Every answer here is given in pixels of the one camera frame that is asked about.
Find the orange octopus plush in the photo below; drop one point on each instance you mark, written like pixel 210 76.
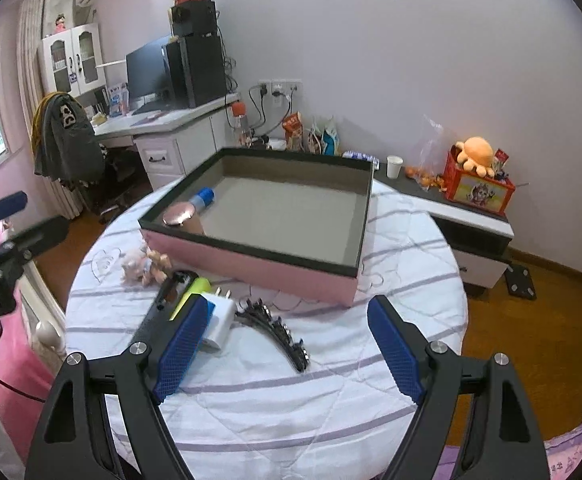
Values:
pixel 476 152

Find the pink pig toy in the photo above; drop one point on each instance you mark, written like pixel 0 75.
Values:
pixel 141 265

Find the yellow highlighter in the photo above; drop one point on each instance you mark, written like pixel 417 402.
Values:
pixel 196 288

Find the tissue pack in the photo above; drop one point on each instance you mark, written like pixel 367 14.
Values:
pixel 361 157

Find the blue white small box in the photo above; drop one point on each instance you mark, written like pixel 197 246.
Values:
pixel 117 100

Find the blue capped bottle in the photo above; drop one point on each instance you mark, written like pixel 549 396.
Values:
pixel 203 197

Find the black box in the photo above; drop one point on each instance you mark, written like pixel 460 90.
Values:
pixel 196 17

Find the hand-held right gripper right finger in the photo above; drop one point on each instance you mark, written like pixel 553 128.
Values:
pixel 396 350

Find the black office chair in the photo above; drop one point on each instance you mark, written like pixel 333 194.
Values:
pixel 121 180

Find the wall power outlet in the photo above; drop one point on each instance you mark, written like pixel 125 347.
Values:
pixel 281 87

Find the white charger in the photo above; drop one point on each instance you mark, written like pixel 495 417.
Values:
pixel 219 321

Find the small doll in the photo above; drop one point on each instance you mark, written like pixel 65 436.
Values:
pixel 61 24

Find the white desk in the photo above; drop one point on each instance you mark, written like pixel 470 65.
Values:
pixel 171 155

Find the white paper cup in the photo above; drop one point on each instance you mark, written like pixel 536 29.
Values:
pixel 395 167

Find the white glass door cabinet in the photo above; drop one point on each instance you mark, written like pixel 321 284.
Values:
pixel 71 42

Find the clear plastic bag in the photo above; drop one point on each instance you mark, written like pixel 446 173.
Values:
pixel 433 140

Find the orange snack bag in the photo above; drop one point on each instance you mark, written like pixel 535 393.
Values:
pixel 293 132

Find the black computer tower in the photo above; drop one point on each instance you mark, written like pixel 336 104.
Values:
pixel 203 70

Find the pile of small oranges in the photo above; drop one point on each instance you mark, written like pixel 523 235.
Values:
pixel 423 177

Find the black rhinestone hair comb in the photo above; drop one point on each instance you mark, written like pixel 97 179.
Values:
pixel 271 318

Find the red printed box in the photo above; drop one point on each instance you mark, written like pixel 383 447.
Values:
pixel 476 192

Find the orange capped bottle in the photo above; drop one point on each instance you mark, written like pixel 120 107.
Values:
pixel 240 120

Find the blue snack bag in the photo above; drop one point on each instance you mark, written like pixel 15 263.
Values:
pixel 331 140

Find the pale snack bag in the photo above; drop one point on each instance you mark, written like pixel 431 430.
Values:
pixel 315 137

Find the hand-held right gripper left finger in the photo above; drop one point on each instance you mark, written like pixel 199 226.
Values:
pixel 181 347

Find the pink lidded jar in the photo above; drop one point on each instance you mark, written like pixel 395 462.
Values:
pixel 181 217

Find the black monitor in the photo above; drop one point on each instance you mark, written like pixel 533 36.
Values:
pixel 146 70

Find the dark jacket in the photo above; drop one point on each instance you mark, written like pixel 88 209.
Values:
pixel 63 130

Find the pink box with dark rim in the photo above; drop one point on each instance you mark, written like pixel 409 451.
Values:
pixel 281 220

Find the black floor plate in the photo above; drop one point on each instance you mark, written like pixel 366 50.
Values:
pixel 521 282

